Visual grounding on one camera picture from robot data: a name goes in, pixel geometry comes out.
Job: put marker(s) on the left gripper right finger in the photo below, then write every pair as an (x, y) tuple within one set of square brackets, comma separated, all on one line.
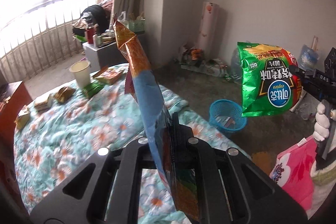
[(214, 186)]

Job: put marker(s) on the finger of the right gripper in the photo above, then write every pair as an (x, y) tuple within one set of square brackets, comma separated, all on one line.
[(296, 71)]

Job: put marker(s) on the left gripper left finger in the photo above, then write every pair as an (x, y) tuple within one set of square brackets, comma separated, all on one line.
[(104, 189)]

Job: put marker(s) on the green chips bag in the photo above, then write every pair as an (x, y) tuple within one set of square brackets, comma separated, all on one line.
[(268, 87)]

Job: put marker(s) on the blue orange snack bag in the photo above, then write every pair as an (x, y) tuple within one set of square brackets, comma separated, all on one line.
[(157, 120)]

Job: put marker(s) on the blue mesh trash basket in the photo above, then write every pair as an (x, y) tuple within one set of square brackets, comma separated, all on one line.
[(226, 117)]

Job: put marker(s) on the white gloved right hand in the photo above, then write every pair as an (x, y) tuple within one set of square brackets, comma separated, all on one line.
[(322, 124)]

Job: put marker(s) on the blue jug on dispenser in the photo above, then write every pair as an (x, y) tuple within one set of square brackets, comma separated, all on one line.
[(308, 58)]

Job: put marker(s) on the water dispenser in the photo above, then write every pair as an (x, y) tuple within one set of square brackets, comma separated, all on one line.
[(306, 107)]

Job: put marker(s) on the white knit sleeve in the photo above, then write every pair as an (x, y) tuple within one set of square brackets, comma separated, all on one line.
[(323, 177)]

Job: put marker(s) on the empty blue water jug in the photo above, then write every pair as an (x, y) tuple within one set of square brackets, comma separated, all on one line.
[(235, 67)]

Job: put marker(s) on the floral quilt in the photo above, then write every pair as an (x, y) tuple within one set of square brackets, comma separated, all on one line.
[(55, 142)]

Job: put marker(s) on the small beige snack packet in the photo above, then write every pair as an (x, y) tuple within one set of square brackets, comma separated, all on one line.
[(43, 102)]

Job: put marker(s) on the yellow snack packet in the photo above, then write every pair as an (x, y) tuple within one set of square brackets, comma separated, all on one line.
[(64, 94)]

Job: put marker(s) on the green wrapper under cup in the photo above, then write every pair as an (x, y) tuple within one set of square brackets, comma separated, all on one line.
[(92, 89)]

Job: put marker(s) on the rolled wallpaper tube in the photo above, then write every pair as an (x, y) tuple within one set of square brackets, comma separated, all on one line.
[(207, 27)]

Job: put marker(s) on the clutter pile on floor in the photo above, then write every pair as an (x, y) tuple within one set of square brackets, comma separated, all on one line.
[(193, 59)]

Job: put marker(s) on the red brown wooden box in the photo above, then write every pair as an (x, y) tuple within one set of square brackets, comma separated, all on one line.
[(19, 97)]

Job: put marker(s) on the orange green snack box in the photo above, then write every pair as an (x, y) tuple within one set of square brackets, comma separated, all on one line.
[(108, 75)]

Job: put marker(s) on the white paper cup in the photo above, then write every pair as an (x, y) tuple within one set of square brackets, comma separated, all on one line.
[(81, 72)]

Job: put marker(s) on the dark grey cabinet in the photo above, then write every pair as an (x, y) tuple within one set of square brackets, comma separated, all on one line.
[(105, 56)]

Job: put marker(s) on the metal balcony railing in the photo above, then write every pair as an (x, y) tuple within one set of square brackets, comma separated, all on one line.
[(25, 55)]

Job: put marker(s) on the green plastic basket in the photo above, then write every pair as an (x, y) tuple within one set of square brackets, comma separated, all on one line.
[(137, 25)]

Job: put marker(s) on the black bag on cabinet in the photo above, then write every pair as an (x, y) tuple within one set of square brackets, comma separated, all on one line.
[(98, 16)]

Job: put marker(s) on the white plastic jug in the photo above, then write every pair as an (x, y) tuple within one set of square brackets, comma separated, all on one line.
[(123, 18)]

